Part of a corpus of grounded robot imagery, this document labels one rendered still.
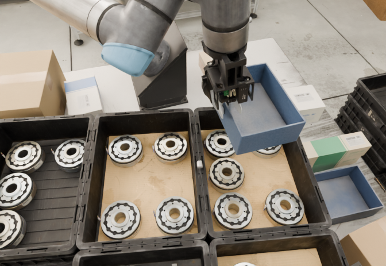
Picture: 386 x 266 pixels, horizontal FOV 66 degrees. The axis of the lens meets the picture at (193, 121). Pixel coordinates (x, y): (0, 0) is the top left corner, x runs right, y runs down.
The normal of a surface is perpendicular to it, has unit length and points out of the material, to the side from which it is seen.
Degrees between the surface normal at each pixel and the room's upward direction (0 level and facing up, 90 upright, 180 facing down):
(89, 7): 34
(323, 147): 0
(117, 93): 0
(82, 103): 0
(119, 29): 39
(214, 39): 95
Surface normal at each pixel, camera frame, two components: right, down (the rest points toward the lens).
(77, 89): 0.01, -0.62
